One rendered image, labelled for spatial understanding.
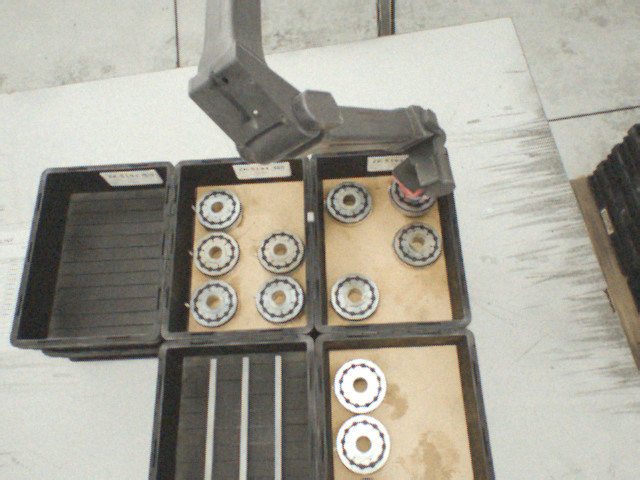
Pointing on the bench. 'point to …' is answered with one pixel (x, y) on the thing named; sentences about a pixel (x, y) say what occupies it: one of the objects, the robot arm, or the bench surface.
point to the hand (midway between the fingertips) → (414, 187)
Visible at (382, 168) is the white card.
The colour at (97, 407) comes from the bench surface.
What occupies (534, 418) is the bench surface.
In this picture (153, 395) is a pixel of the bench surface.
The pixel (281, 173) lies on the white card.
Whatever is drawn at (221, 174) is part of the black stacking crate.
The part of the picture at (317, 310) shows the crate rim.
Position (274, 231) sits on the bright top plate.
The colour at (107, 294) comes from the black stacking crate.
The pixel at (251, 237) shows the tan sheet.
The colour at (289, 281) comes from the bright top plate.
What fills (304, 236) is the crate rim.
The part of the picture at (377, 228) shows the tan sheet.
